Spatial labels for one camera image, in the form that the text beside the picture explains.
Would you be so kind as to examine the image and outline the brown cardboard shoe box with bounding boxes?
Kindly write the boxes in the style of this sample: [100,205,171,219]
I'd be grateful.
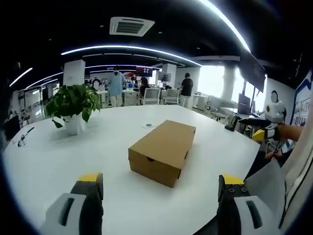
[128,119,197,189]

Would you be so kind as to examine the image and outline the green potted plant white pot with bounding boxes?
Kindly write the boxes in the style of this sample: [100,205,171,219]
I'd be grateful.
[45,83,102,136]

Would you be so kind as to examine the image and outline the black desk monitor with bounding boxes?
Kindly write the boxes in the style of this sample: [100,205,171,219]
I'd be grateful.
[3,115,21,142]

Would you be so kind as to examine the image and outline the eyeglasses with dark frame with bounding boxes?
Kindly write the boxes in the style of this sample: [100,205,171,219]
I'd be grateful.
[16,126,35,148]

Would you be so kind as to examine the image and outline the white ceiling air vent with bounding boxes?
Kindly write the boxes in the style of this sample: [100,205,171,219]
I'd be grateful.
[109,16,156,37]

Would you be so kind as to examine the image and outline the person's white clothing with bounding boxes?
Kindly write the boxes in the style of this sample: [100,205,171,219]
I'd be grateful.
[244,102,313,235]

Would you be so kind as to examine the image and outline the white square pillar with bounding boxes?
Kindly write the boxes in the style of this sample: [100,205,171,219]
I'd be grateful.
[63,59,86,87]

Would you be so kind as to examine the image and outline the blue white wall poster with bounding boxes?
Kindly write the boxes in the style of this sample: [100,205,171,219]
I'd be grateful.
[290,72,313,127]

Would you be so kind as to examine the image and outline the long curved ceiling light strip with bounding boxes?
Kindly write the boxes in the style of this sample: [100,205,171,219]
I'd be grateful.
[60,44,203,67]
[197,0,252,53]

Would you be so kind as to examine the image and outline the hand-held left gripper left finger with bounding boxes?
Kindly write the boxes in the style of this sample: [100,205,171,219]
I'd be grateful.
[40,172,105,235]

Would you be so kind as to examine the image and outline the large black wall screen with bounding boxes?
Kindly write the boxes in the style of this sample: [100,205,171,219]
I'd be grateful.
[238,52,267,93]

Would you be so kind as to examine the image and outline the white mesh office chair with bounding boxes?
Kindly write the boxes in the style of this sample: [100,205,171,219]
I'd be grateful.
[142,87,161,106]
[164,88,181,105]

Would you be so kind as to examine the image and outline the small dark standing screen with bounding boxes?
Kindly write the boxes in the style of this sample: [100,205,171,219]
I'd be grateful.
[238,93,252,115]

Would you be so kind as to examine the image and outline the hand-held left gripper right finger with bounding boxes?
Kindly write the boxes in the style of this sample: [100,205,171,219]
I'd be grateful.
[216,173,282,235]

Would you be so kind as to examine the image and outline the short ceiling light strip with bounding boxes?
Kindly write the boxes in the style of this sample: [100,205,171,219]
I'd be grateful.
[9,67,34,88]

